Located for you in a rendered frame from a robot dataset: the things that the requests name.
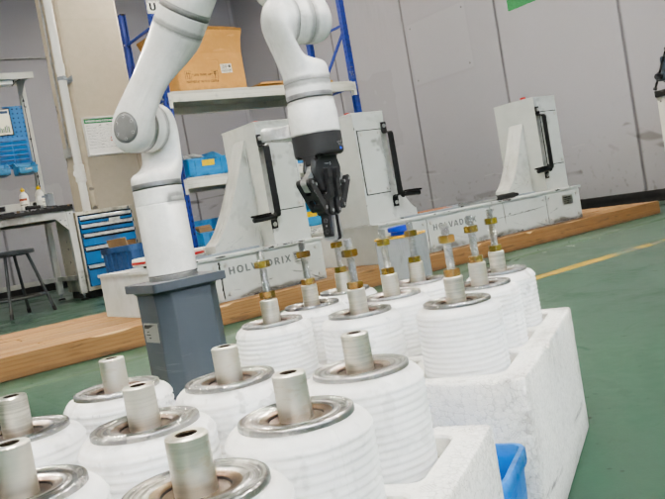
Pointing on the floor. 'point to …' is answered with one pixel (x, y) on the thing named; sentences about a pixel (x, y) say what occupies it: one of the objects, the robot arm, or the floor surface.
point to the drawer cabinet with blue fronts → (106, 224)
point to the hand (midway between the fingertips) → (332, 227)
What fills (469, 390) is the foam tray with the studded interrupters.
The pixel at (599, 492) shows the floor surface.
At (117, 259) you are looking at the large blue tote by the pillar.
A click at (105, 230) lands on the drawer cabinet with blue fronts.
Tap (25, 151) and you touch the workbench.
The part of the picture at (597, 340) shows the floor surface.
